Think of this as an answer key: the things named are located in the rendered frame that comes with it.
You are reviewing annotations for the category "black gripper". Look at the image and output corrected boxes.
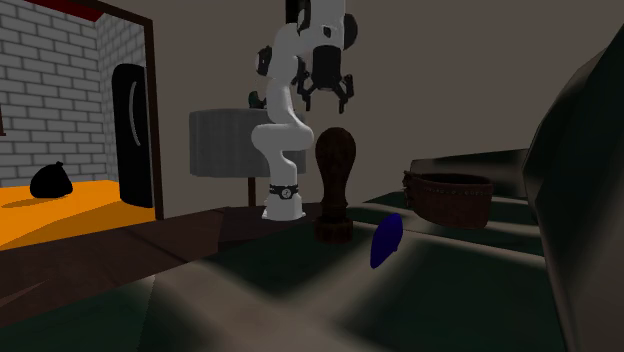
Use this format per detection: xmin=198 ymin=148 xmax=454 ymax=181
xmin=291 ymin=45 xmax=355 ymax=115

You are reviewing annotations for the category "brown wooden bulb-shaped figure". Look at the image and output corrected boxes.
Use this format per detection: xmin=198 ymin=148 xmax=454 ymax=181
xmin=313 ymin=126 xmax=358 ymax=244

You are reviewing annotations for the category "grey round side table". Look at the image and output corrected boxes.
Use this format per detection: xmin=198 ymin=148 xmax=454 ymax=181
xmin=188 ymin=107 xmax=308 ymax=209

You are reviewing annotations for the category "dark blue oval object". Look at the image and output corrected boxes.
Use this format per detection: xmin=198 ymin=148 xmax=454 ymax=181
xmin=368 ymin=212 xmax=405 ymax=271

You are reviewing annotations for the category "brown studded bowl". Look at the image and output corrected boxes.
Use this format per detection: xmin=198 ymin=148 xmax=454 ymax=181
xmin=401 ymin=169 xmax=495 ymax=231

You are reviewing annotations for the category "black bag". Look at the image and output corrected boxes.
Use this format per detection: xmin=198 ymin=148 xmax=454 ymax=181
xmin=29 ymin=161 xmax=75 ymax=200

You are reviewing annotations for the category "black door with handle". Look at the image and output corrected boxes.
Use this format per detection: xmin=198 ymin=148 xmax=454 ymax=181
xmin=111 ymin=62 xmax=156 ymax=210

